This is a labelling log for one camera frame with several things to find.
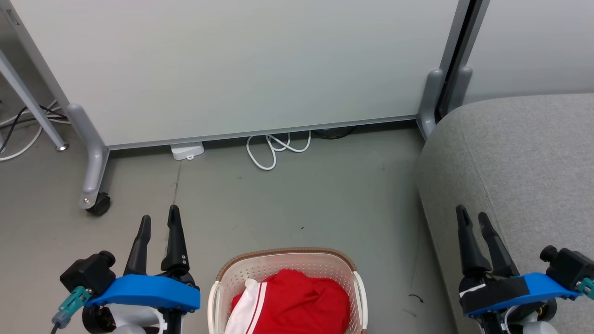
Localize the grey metal table leg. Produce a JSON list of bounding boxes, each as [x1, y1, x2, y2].
[[0, 49, 70, 152]]

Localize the black caster wheel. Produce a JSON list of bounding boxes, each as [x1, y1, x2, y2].
[[86, 192, 112, 217]]

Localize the red shirt with striped trim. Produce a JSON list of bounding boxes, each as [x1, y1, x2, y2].
[[225, 269, 351, 334]]

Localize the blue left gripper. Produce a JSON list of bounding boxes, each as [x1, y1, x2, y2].
[[86, 205, 201, 313]]

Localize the cream plastic laundry basket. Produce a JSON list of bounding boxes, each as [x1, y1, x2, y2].
[[207, 247, 369, 334]]

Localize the short grey partition foot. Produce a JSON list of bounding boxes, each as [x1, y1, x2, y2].
[[448, 66, 474, 113], [416, 69, 445, 140]]

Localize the wide white partition panel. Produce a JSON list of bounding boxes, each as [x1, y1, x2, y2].
[[0, 0, 473, 152]]

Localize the white floor cable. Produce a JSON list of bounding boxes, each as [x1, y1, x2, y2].
[[0, 100, 71, 162]]

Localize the narrow white partition panel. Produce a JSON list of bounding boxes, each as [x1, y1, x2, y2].
[[439, 0, 594, 116]]

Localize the white power adapter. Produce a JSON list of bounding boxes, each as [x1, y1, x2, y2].
[[170, 142, 205, 161]]

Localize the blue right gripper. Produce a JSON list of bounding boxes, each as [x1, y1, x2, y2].
[[456, 205, 581, 319]]

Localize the black floor cable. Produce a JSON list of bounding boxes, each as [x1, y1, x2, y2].
[[0, 104, 68, 154]]

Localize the grey fabric sofa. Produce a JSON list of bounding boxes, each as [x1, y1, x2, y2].
[[416, 93, 594, 334]]

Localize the black cable under partition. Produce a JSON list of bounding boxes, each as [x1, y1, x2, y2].
[[312, 125, 357, 140]]

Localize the looped white cable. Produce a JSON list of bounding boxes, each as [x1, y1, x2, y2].
[[245, 131, 312, 171]]

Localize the teal left camera cable plug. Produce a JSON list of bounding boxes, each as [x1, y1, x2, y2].
[[52, 286, 91, 328]]

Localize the long grey partition foot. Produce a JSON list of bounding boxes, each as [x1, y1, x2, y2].
[[66, 103, 111, 210]]

